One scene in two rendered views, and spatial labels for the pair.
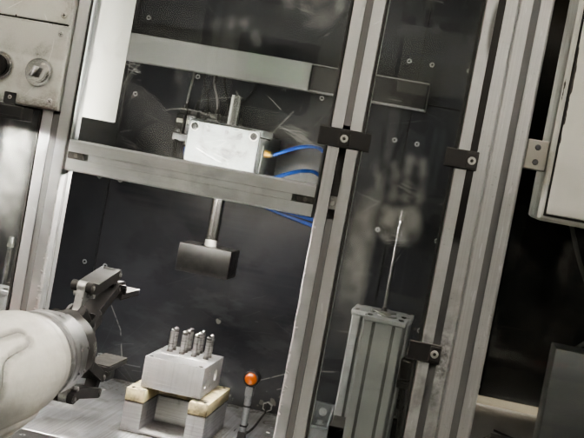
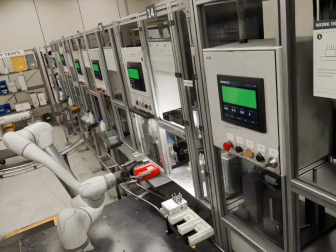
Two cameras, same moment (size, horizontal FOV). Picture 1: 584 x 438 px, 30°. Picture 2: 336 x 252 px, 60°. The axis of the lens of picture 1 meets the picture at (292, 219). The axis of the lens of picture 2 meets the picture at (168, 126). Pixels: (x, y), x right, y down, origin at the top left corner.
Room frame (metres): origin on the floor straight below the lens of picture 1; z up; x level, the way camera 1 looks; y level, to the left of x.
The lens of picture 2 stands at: (0.54, -1.29, 1.91)
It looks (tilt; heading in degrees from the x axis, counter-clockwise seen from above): 18 degrees down; 56
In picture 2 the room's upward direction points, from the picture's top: 10 degrees counter-clockwise
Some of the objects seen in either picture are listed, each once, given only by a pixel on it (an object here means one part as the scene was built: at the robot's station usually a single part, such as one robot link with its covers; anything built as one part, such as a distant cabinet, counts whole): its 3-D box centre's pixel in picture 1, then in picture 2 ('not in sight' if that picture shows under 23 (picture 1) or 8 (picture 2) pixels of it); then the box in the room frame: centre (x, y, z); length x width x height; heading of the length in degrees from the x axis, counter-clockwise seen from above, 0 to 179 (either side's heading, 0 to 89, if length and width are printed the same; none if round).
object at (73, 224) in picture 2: not in sight; (71, 225); (0.85, 0.42, 0.85); 0.18 x 0.16 x 0.22; 33
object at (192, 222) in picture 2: not in sight; (185, 224); (1.35, -0.11, 0.84); 0.36 x 0.14 x 0.10; 81
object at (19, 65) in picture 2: not in sight; (19, 92); (1.77, 6.80, 1.00); 1.30 x 0.51 x 2.00; 171
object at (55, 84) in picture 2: not in sight; (63, 86); (2.61, 5.89, 1.00); 1.30 x 0.51 x 2.00; 81
